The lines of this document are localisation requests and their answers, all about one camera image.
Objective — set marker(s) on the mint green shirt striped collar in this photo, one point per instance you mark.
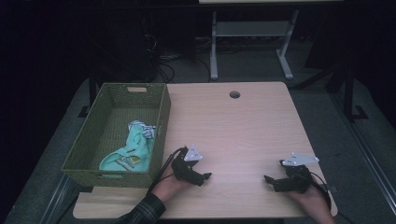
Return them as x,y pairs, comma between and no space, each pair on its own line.
134,152

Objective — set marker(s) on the grey metal table frame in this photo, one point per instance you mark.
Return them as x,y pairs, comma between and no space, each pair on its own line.
249,29

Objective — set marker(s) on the grey metal floor rail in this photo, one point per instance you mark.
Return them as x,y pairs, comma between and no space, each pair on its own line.
54,202
367,149

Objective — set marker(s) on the person's left hand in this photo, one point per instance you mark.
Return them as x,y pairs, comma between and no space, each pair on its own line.
168,188

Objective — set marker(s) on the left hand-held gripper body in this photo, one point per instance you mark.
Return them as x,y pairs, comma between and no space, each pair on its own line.
183,169

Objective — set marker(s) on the green woven basket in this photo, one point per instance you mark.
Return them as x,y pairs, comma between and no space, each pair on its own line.
121,102

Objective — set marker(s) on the person's right hand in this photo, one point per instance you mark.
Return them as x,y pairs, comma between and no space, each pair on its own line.
314,205

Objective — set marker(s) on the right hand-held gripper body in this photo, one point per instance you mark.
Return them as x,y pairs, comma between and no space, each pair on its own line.
297,182

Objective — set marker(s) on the black metal stand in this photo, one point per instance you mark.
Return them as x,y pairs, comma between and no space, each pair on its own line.
350,96
91,93

